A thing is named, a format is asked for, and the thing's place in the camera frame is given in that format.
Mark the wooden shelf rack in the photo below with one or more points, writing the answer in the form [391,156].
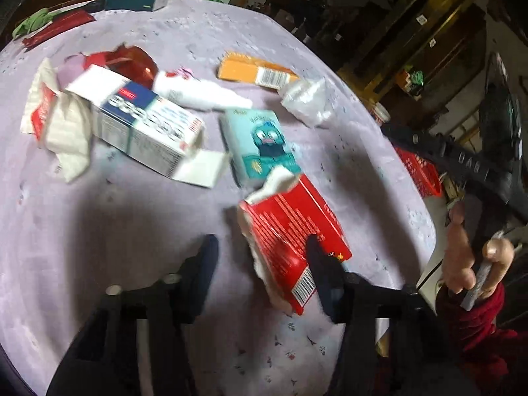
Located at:
[412,29]

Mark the red and white paper packet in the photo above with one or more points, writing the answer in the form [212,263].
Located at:
[39,111]

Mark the white crumpled paper roll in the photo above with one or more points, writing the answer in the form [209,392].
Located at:
[194,93]

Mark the red plastic basket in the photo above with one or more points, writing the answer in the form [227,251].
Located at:
[420,171]

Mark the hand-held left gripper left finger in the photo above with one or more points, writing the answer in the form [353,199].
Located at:
[206,264]

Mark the teal cartoon print box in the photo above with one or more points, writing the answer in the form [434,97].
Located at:
[260,144]

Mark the flat red box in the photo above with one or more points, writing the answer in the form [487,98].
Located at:
[57,29]

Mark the orange box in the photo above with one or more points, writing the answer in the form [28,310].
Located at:
[243,68]

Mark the white jar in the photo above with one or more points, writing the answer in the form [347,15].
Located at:
[380,113]

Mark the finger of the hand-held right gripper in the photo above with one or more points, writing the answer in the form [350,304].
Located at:
[412,140]

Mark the clear plastic wrapper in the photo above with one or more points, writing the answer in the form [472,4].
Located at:
[307,101]

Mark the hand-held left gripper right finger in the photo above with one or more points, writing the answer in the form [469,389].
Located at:
[319,272]

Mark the red cellophane wrapper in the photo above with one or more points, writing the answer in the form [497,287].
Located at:
[136,66]

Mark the green and orange packet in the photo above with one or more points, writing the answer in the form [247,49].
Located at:
[414,80]

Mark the person's right hand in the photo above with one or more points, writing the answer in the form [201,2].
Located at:
[458,255]

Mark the white and blue carton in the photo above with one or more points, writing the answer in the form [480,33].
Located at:
[140,128]

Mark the green cloth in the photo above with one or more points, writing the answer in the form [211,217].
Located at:
[35,22]

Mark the red tissue packet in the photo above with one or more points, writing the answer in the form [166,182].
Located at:
[284,231]

